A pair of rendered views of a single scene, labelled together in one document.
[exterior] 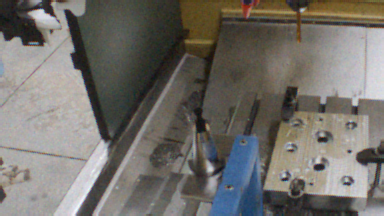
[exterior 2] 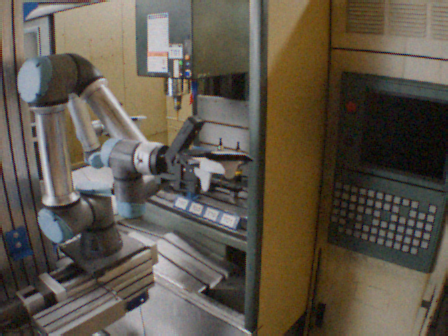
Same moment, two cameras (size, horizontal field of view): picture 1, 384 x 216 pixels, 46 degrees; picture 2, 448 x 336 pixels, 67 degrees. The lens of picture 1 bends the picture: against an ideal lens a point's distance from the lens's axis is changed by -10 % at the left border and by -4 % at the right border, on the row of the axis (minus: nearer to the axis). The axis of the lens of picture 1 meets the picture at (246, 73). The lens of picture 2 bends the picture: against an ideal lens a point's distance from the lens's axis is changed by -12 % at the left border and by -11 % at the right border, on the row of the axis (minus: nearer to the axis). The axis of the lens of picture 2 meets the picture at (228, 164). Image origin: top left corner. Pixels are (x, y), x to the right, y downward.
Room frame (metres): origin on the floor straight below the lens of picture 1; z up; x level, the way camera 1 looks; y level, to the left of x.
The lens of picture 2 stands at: (-0.43, 1.83, 1.83)
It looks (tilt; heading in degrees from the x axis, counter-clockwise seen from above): 19 degrees down; 294
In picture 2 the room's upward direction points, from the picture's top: straight up
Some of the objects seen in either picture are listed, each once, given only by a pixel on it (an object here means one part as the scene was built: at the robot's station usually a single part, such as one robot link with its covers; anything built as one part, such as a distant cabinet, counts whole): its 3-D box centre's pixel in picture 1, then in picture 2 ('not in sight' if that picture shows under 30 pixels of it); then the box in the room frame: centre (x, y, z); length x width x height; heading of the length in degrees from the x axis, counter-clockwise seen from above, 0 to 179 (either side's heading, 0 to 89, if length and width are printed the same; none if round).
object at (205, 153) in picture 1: (203, 144); not in sight; (0.58, 0.08, 1.26); 0.04 x 0.04 x 0.07
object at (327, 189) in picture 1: (320, 157); not in sight; (0.84, -0.16, 0.97); 0.29 x 0.23 x 0.05; 166
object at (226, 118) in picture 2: not in sight; (224, 135); (0.65, -0.53, 1.16); 0.48 x 0.05 x 0.51; 166
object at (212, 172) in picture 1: (207, 164); not in sight; (0.58, 0.08, 1.21); 0.06 x 0.06 x 0.03
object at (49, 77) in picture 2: not in sight; (55, 151); (0.41, 1.14, 1.54); 0.15 x 0.12 x 0.55; 90
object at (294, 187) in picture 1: (295, 206); not in sight; (0.67, -0.08, 0.97); 0.13 x 0.03 x 0.15; 166
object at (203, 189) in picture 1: (198, 188); not in sight; (0.53, 0.09, 1.21); 0.07 x 0.05 x 0.01; 76
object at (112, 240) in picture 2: not in sight; (99, 233); (0.41, 1.01, 1.21); 0.15 x 0.15 x 0.10
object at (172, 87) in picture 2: not in sight; (177, 83); (0.76, -0.10, 1.56); 0.16 x 0.16 x 0.12
